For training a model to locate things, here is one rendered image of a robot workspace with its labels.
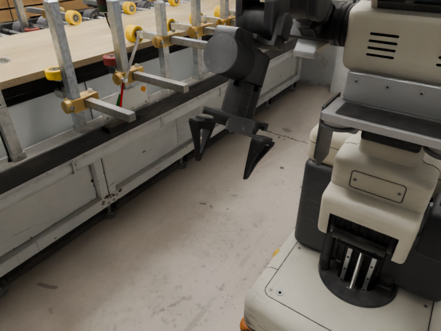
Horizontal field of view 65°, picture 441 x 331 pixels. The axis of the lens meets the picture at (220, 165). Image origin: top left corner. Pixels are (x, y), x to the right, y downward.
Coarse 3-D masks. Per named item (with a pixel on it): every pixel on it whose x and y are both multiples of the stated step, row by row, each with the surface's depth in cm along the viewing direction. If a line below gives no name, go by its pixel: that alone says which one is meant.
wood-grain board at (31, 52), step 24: (216, 0) 300; (72, 24) 211; (96, 24) 211; (144, 24) 211; (216, 24) 217; (0, 48) 163; (24, 48) 163; (48, 48) 163; (72, 48) 163; (96, 48) 163; (0, 72) 133; (24, 72) 133
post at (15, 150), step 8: (0, 96) 106; (0, 104) 106; (0, 112) 107; (8, 112) 109; (0, 120) 108; (8, 120) 110; (0, 128) 110; (8, 128) 111; (0, 136) 111; (8, 136) 111; (16, 136) 114; (8, 144) 113; (16, 144) 115; (8, 152) 115; (16, 152) 115; (24, 152) 117; (16, 160) 116
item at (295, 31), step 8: (328, 16) 69; (296, 24) 73; (312, 24) 71; (320, 24) 70; (328, 24) 71; (296, 32) 76; (304, 32) 73; (312, 32) 72; (320, 32) 72; (328, 32) 72; (312, 40) 75; (320, 40) 74; (328, 40) 72
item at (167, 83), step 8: (112, 72) 152; (136, 72) 145; (136, 80) 146; (144, 80) 143; (152, 80) 140; (160, 80) 137; (168, 80) 137; (168, 88) 137; (176, 88) 134; (184, 88) 133
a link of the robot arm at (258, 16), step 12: (240, 0) 53; (252, 0) 55; (264, 0) 51; (276, 0) 51; (288, 0) 54; (240, 12) 54; (252, 12) 53; (264, 12) 52; (276, 12) 52; (288, 12) 55; (240, 24) 55; (252, 24) 54; (264, 24) 53; (264, 36) 54
